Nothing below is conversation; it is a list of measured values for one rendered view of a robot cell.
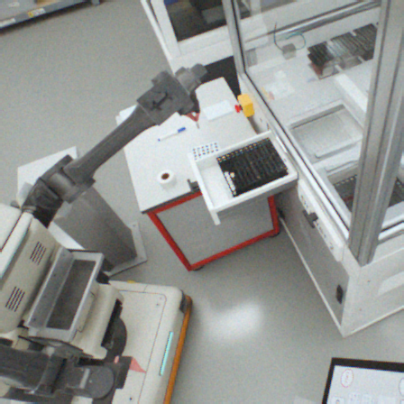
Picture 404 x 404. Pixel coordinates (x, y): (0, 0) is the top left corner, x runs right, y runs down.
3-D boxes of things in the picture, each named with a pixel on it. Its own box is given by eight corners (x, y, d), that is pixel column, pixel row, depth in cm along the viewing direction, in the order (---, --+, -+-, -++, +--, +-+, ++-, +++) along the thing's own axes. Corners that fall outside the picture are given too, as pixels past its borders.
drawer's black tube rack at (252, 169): (234, 201, 140) (231, 191, 135) (219, 168, 150) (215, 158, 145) (289, 179, 143) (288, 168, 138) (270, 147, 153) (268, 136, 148)
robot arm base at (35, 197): (38, 176, 108) (17, 211, 101) (48, 166, 103) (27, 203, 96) (67, 190, 112) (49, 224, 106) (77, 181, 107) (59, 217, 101)
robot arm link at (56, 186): (35, 190, 100) (50, 205, 101) (49, 178, 93) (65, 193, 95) (60, 170, 106) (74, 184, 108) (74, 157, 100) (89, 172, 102)
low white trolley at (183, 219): (191, 280, 213) (140, 211, 152) (165, 199, 249) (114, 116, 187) (283, 239, 221) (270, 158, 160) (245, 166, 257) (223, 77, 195)
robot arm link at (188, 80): (145, 84, 88) (176, 120, 91) (163, 68, 87) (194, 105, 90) (172, 72, 128) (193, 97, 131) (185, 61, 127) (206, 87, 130)
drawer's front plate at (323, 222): (337, 262, 123) (339, 247, 114) (298, 197, 140) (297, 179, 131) (342, 260, 124) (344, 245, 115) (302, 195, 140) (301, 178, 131)
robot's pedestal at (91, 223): (99, 281, 220) (15, 215, 158) (93, 240, 237) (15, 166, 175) (147, 261, 224) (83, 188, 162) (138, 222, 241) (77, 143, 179)
